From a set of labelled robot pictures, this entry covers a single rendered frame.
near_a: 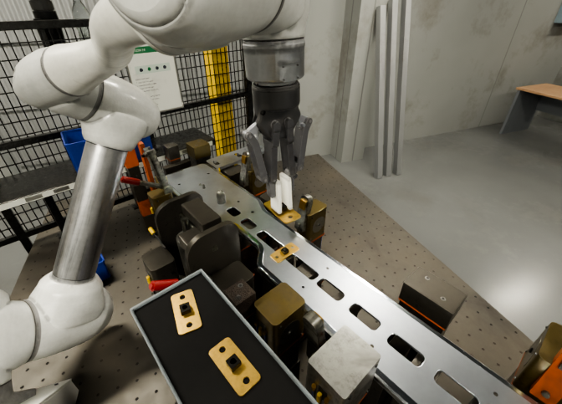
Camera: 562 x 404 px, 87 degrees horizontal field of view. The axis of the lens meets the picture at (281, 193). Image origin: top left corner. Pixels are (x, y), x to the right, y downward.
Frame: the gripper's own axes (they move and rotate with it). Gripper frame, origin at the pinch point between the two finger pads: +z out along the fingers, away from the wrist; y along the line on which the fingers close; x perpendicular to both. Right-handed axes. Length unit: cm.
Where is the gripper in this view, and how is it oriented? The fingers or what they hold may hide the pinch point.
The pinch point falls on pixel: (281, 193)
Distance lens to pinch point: 56.0
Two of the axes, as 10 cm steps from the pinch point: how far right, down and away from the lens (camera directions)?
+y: 8.4, -3.1, 4.4
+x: -5.4, -4.2, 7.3
